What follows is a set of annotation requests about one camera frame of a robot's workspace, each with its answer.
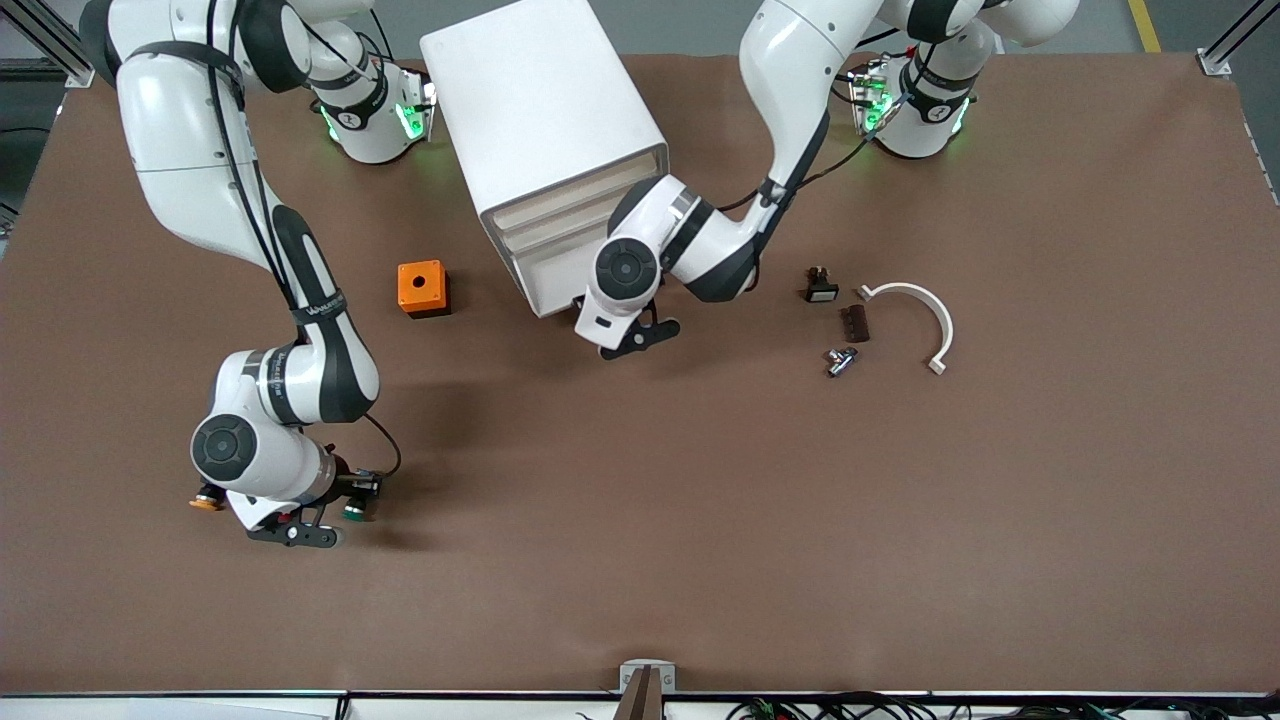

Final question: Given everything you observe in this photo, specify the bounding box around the brown table cover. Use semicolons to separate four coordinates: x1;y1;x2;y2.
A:
0;50;1280;697

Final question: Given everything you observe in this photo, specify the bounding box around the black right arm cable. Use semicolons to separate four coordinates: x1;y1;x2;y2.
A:
205;0;403;481

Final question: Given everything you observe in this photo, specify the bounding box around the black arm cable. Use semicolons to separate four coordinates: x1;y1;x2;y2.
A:
205;0;403;481
718;40;937;214

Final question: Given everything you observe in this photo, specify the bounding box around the orange push button enclosure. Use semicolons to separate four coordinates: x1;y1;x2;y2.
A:
397;260;452;319

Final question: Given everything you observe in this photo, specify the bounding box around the grey metal bracket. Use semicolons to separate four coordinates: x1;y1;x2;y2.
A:
619;660;677;694

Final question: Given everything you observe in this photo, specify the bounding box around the brown tapered post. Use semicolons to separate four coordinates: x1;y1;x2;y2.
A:
612;667;665;720

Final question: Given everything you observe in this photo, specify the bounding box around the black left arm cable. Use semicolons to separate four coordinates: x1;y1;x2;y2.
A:
718;40;937;214

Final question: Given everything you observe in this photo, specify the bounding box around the aluminium frame post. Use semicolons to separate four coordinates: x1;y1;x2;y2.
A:
1196;0;1280;79
0;0;98;89

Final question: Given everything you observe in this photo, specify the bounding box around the black cable bundle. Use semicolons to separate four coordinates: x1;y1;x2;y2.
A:
725;690;1280;720

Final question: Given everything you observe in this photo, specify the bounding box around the white curved bracket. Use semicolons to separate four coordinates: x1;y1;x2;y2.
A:
857;282;955;376

